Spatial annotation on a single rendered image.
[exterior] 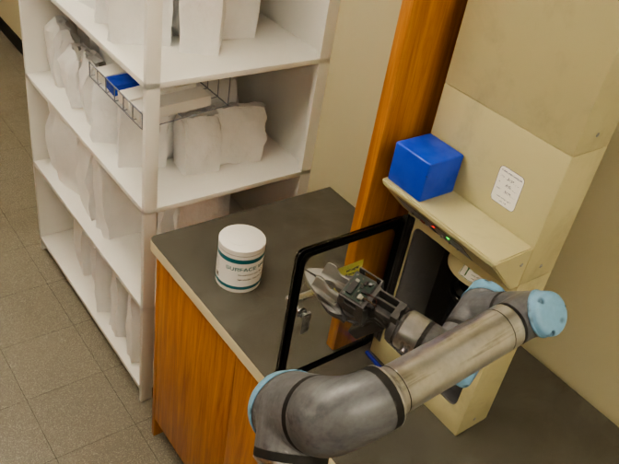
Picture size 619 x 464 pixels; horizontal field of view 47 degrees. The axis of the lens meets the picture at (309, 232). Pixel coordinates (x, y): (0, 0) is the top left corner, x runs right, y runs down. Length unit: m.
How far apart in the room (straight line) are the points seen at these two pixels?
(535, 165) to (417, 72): 0.31
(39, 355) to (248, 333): 1.43
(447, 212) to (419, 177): 0.09
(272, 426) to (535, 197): 0.66
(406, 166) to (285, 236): 0.86
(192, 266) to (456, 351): 1.15
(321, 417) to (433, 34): 0.82
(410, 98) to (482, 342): 0.61
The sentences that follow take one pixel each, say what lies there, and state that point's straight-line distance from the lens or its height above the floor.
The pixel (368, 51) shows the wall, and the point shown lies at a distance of 2.31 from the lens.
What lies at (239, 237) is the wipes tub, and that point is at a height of 1.09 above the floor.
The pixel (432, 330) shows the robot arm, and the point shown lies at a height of 1.44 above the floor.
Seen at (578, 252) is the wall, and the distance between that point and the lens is 1.92.
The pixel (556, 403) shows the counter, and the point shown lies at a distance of 1.99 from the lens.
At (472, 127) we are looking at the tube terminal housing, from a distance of 1.46.
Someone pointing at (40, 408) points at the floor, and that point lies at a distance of 2.98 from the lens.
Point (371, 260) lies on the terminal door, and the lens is 1.63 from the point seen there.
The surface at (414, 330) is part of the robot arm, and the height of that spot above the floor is 1.44.
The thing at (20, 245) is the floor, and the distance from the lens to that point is 3.73.
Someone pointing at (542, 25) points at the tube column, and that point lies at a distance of 1.34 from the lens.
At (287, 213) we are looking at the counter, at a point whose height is 0.94.
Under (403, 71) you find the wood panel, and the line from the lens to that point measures 1.47.
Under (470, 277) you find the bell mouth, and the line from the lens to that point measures 1.59.
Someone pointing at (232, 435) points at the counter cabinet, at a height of 0.54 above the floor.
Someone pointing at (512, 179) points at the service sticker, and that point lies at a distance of 1.42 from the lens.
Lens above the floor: 2.26
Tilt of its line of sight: 35 degrees down
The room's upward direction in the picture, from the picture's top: 10 degrees clockwise
